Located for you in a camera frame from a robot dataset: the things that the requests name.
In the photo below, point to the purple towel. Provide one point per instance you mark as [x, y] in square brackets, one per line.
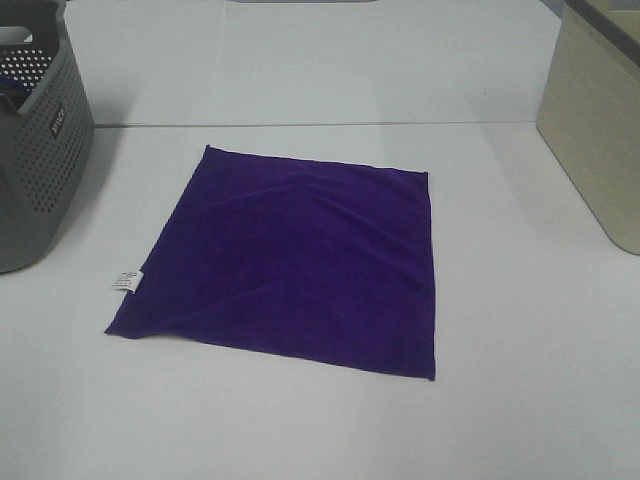
[322, 261]

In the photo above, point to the grey perforated plastic basket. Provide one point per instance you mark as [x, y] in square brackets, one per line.
[47, 130]

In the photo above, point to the beige storage box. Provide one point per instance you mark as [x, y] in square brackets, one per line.
[589, 114]

